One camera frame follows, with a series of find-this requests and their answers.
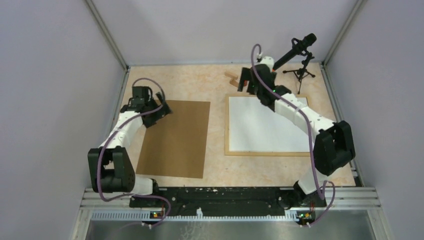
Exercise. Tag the upright wooden block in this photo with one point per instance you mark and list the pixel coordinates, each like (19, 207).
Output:
(234, 83)

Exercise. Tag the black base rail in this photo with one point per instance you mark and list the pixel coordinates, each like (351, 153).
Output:
(228, 201)

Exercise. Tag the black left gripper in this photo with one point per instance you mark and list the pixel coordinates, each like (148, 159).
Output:
(151, 121)

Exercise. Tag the brown cardboard backing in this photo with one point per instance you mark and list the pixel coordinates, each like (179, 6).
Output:
(176, 145)

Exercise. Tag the flat wooden block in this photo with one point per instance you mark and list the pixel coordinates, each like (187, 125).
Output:
(231, 75)

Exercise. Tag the sunflower photo print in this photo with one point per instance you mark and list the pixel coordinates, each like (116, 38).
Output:
(265, 126)

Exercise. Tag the black microphone orange tip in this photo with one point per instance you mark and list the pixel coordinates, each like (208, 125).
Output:
(299, 47)

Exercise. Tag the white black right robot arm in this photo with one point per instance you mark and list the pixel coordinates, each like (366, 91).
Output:
(331, 144)

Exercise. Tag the light wooden picture frame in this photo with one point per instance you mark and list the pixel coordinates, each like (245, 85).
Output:
(265, 154)

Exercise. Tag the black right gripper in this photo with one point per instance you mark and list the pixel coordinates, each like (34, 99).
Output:
(246, 75)

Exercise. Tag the black microphone tripod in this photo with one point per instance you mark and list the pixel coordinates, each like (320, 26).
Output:
(302, 72)

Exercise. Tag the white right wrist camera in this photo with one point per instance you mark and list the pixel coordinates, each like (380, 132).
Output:
(265, 60)

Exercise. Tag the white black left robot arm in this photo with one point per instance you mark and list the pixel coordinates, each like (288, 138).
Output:
(110, 167)

